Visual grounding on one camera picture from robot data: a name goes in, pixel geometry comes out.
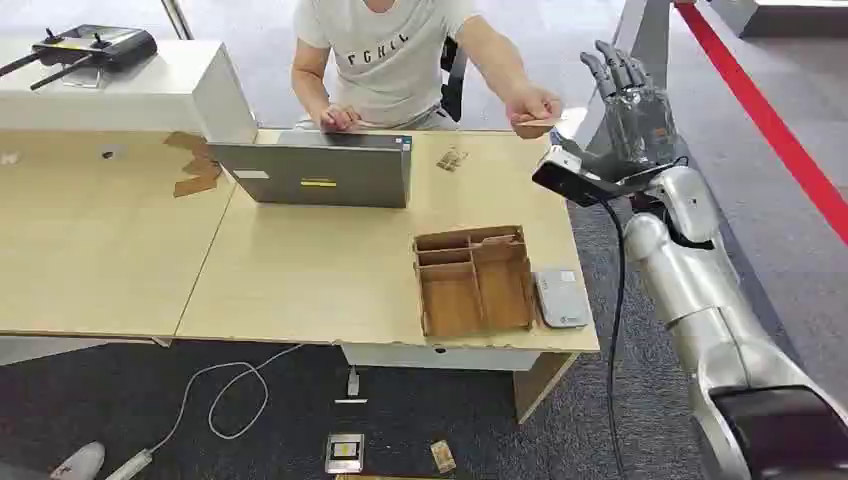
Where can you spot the wooden desk leg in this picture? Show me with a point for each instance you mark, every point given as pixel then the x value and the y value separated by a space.
pixel 540 384

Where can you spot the tan card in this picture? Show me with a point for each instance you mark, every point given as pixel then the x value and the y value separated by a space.
pixel 538 122

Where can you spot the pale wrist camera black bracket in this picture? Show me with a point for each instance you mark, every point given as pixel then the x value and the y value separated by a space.
pixel 576 182

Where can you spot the person's left hand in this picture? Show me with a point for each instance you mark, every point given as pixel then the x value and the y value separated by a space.
pixel 530 102

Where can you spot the wooden compartment box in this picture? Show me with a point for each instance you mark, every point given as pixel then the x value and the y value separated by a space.
pixel 474 285

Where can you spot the grey flat device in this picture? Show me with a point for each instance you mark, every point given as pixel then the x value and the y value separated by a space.
pixel 562 298

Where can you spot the white cabinet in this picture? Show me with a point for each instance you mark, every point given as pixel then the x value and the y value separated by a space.
pixel 166 93

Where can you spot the brown cardboard piece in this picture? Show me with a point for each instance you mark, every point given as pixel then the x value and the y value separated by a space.
pixel 185 141
pixel 195 186
pixel 202 167

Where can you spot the white plug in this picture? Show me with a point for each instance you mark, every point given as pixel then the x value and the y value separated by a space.
pixel 352 384

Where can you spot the metal floor socket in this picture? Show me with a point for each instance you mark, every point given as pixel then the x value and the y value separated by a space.
pixel 344 453

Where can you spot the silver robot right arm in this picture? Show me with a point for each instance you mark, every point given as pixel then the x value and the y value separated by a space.
pixel 696 298

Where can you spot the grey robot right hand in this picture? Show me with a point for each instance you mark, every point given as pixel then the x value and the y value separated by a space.
pixel 639 122

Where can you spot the person's right hand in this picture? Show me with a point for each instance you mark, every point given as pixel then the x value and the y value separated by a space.
pixel 339 119

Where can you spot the grey pedestal stand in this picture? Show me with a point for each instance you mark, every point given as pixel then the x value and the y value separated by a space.
pixel 642 26

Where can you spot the black remote controller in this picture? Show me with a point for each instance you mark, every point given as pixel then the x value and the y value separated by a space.
pixel 109 48

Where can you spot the red floor tape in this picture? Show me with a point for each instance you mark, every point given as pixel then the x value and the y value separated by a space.
pixel 762 112

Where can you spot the grey platform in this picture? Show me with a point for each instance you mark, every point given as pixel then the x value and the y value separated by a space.
pixel 782 16

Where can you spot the white shoe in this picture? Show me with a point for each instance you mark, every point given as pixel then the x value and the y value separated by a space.
pixel 79 462

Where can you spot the person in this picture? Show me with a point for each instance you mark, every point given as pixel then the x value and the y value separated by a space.
pixel 387 60

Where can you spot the metal pole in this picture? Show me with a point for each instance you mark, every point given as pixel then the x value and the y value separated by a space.
pixel 177 18

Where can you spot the grey laptop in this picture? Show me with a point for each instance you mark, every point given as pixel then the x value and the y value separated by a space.
pixel 318 172

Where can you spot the white desk rail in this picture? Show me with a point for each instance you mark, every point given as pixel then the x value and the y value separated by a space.
pixel 437 358

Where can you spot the black chair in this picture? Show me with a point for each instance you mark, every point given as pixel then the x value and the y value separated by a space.
pixel 454 86

